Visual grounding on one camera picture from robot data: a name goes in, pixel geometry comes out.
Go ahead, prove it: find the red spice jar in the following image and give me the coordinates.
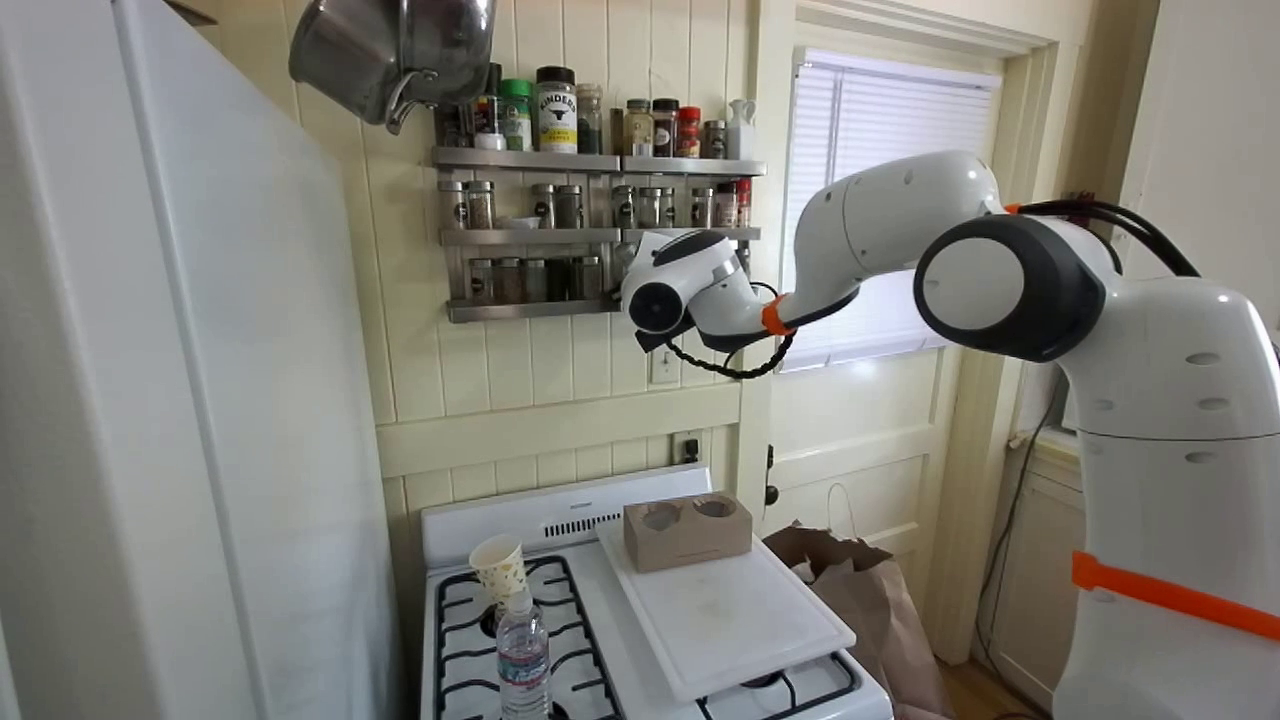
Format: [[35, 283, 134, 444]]
[[678, 102, 706, 156]]

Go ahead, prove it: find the patterned paper cup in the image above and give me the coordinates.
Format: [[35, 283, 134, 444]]
[[467, 535, 533, 608]]

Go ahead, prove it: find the brown paper bag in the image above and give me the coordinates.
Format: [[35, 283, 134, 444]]
[[767, 522, 955, 720]]

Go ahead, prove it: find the clear plastic water bottle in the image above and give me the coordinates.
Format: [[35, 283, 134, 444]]
[[496, 594, 550, 720]]

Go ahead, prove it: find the white window blind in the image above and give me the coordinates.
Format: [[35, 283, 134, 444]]
[[784, 53, 1001, 371]]

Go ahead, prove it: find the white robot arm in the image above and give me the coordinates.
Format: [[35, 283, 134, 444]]
[[622, 153, 1280, 720]]

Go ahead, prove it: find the large hanging steel pot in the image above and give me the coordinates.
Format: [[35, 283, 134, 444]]
[[290, 0, 496, 131]]

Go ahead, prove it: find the white refrigerator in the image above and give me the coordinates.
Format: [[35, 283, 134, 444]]
[[0, 0, 404, 720]]

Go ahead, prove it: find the white gas stove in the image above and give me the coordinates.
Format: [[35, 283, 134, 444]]
[[420, 465, 893, 720]]

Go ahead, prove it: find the metal wall spice shelf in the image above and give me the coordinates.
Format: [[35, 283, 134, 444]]
[[433, 146, 762, 323]]

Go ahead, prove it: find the green lid spice jar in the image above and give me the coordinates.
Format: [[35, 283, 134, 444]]
[[500, 76, 535, 153]]

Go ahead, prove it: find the white cutting board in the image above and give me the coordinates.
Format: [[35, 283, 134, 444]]
[[596, 521, 857, 699]]

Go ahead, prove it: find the white label spice jar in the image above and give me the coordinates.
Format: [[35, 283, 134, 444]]
[[535, 62, 577, 153]]

